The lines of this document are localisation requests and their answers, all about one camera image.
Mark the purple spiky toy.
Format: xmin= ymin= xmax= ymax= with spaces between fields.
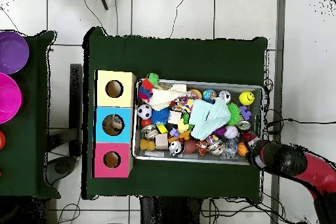
xmin=213 ymin=125 xmax=227 ymax=137

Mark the mint green waffle cloth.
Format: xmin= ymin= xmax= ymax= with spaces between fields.
xmin=188 ymin=97 xmax=232 ymax=141

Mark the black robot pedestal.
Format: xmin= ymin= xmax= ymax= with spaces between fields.
xmin=140 ymin=196 xmax=203 ymax=224

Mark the blue globe ball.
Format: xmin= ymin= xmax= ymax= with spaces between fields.
xmin=201 ymin=89 xmax=218 ymax=103

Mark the dark green table cloth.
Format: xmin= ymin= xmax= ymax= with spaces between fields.
xmin=81 ymin=26 xmax=268 ymax=200
xmin=0 ymin=30 xmax=61 ymax=199

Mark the magenta bowl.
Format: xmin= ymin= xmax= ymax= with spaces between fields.
xmin=0 ymin=72 xmax=24 ymax=124

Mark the purple bowl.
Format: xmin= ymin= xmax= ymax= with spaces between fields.
xmin=0 ymin=30 xmax=30 ymax=75

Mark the shallow clear mesh bin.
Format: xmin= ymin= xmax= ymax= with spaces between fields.
xmin=132 ymin=78 xmax=264 ymax=166

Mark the yellow smiley ball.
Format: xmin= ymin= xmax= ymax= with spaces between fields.
xmin=238 ymin=91 xmax=255 ymax=106

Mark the large blue spiky ball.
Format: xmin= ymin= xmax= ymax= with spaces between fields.
xmin=150 ymin=107 xmax=171 ymax=125

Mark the colourful polka dot cloth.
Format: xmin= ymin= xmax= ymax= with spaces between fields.
xmin=171 ymin=91 xmax=200 ymax=114

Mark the black power cable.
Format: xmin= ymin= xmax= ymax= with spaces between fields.
xmin=264 ymin=117 xmax=336 ymax=128

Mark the cream waffle cloth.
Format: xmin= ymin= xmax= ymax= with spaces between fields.
xmin=150 ymin=83 xmax=189 ymax=112

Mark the plain wooden cube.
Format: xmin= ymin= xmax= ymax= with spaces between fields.
xmin=167 ymin=110 xmax=182 ymax=124

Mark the small soccer ball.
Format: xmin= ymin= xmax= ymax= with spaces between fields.
xmin=136 ymin=104 xmax=153 ymax=120

